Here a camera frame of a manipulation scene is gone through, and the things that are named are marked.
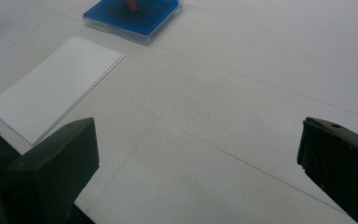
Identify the clear ink pad box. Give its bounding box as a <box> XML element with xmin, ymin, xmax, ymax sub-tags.
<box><xmin>82</xmin><ymin>0</ymin><xmax>184</xmax><ymax>45</ymax></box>

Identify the red stamp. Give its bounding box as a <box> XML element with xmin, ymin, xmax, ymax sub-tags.
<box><xmin>124</xmin><ymin>0</ymin><xmax>140</xmax><ymax>14</ymax></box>

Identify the white table cover sheet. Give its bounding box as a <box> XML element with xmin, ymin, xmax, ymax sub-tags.
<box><xmin>0</xmin><ymin>0</ymin><xmax>358</xmax><ymax>224</ymax></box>

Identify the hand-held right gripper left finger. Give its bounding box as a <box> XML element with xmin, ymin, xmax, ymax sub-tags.
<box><xmin>0</xmin><ymin>117</ymin><xmax>100</xmax><ymax>224</ymax></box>

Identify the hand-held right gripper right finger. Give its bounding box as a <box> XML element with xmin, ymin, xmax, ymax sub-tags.
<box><xmin>296</xmin><ymin>117</ymin><xmax>358</xmax><ymax>224</ymax></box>

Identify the white paper sheet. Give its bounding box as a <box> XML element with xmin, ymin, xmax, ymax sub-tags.
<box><xmin>0</xmin><ymin>35</ymin><xmax>126</xmax><ymax>147</ymax></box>

